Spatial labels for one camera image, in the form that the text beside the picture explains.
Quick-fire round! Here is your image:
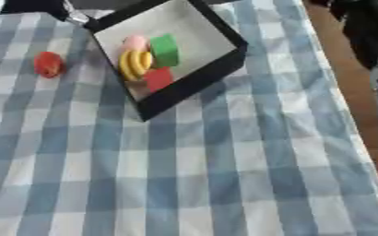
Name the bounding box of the yellow toy banana bunch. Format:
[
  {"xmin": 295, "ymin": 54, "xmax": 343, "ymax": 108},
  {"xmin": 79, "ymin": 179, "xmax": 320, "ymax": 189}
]
[{"xmin": 116, "ymin": 49, "xmax": 156, "ymax": 82}]

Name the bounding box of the red block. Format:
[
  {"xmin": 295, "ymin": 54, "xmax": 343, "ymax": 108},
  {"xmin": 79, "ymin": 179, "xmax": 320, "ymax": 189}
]
[{"xmin": 142, "ymin": 66, "xmax": 176, "ymax": 93}]

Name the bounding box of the black box with white inside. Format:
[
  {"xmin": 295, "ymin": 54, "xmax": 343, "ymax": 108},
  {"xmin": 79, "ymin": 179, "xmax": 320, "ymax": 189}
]
[{"xmin": 82, "ymin": 0, "xmax": 251, "ymax": 123}]

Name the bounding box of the green block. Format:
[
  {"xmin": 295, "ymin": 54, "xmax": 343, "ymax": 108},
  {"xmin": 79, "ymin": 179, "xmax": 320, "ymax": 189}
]
[{"xmin": 148, "ymin": 33, "xmax": 182, "ymax": 69}]

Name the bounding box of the red toy fruit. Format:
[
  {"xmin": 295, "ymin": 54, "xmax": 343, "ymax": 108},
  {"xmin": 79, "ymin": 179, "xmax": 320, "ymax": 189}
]
[{"xmin": 32, "ymin": 51, "xmax": 66, "ymax": 79}]

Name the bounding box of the pink round toy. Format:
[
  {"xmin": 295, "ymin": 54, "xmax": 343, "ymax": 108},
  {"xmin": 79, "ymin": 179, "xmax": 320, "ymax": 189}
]
[{"xmin": 121, "ymin": 34, "xmax": 150, "ymax": 53}]

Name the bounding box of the black object with silver part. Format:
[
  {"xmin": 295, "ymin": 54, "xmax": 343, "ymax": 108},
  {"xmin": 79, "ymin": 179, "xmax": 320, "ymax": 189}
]
[{"xmin": 0, "ymin": 0, "xmax": 92, "ymax": 27}]

